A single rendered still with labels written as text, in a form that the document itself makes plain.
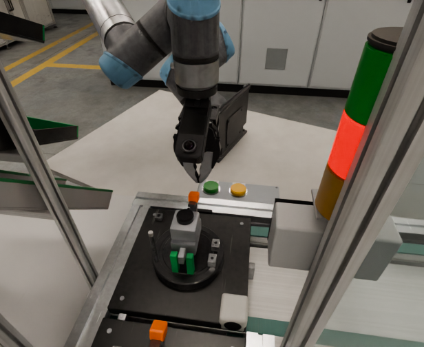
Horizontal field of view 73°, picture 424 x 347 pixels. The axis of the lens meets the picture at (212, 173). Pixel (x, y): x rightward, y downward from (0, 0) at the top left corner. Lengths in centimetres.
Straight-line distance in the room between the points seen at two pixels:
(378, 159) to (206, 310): 41
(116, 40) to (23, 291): 57
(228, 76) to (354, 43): 135
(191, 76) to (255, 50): 298
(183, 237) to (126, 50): 34
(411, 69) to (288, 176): 80
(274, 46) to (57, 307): 313
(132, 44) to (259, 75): 302
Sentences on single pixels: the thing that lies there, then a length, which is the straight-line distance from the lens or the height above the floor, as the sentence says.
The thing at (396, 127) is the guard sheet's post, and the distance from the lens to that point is 21.
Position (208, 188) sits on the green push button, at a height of 97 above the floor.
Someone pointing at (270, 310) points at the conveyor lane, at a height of 92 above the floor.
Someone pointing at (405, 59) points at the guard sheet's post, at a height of 141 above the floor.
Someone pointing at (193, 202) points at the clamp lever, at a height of 106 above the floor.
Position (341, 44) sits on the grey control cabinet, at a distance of 354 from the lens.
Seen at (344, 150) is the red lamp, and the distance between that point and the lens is 25.
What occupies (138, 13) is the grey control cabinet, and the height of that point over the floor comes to 83.
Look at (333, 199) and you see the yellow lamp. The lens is 27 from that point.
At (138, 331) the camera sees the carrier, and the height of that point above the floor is 97.
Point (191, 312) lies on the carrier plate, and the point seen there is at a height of 97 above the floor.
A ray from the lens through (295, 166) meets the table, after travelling 102.
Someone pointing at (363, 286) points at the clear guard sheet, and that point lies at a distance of 36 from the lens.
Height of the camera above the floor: 146
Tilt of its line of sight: 40 degrees down
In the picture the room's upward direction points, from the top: straight up
